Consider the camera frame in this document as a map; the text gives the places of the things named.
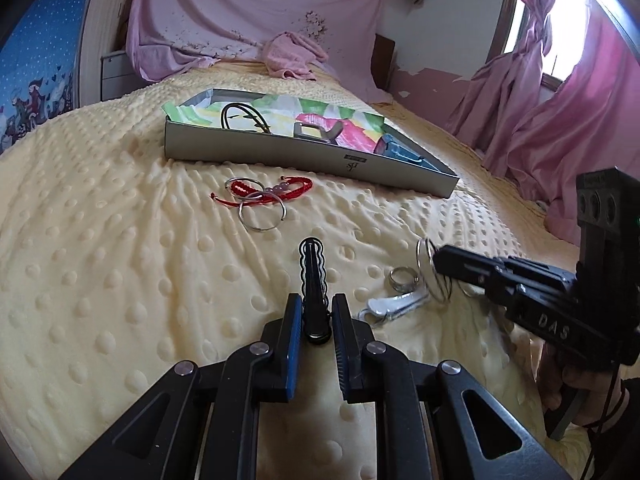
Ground silver bangle rings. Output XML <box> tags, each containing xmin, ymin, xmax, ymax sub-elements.
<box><xmin>414</xmin><ymin>236</ymin><xmax>454</xmax><ymax>305</ymax></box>

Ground brown cord with yellow bead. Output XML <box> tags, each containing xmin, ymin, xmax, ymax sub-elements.
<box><xmin>219</xmin><ymin>102</ymin><xmax>272</xmax><ymax>136</ymax></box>

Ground person's right hand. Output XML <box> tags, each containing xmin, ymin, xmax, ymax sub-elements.
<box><xmin>536</xmin><ymin>344</ymin><xmax>629</xmax><ymax>431</ymax></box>

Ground white nail clipper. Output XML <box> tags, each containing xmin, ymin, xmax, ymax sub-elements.
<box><xmin>357</xmin><ymin>288</ymin><xmax>431</xmax><ymax>327</ymax></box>

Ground pink curtain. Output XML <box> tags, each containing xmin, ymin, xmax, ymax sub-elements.
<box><xmin>447</xmin><ymin>0</ymin><xmax>639</xmax><ymax>244</ymax></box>

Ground grey tray with colourful drawing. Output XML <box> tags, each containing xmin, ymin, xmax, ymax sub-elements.
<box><xmin>163</xmin><ymin>89</ymin><xmax>459</xmax><ymax>198</ymax></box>

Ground dark wooden headboard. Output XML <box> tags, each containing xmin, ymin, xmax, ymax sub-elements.
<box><xmin>371</xmin><ymin>34</ymin><xmax>396</xmax><ymax>90</ymax></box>

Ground pink crumpled towel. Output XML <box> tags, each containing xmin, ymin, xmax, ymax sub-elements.
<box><xmin>262</xmin><ymin>32</ymin><xmax>329</xmax><ymax>80</ymax></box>

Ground grey drawer nightstand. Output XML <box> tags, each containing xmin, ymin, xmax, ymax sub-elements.
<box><xmin>100</xmin><ymin>50</ymin><xmax>148</xmax><ymax>101</ymax></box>

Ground pink hanging sheet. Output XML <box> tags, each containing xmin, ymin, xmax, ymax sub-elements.
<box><xmin>126</xmin><ymin>0</ymin><xmax>390</xmax><ymax>103</ymax></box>

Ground wooden wardrobe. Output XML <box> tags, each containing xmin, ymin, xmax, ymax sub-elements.
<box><xmin>77</xmin><ymin>0</ymin><xmax>130</xmax><ymax>107</ymax></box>

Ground blue fabric wardrobe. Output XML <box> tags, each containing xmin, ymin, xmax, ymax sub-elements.
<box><xmin>1</xmin><ymin>0</ymin><xmax>88</xmax><ymax>151</ymax></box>

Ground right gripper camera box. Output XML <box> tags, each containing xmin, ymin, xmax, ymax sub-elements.
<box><xmin>576</xmin><ymin>167</ymin><xmax>639</xmax><ymax>365</ymax></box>

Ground silver key ring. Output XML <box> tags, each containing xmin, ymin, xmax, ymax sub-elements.
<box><xmin>236</xmin><ymin>190</ymin><xmax>289</xmax><ymax>233</ymax></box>

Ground red cord bracelet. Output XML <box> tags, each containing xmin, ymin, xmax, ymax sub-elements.
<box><xmin>209</xmin><ymin>173</ymin><xmax>316</xmax><ymax>208</ymax></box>

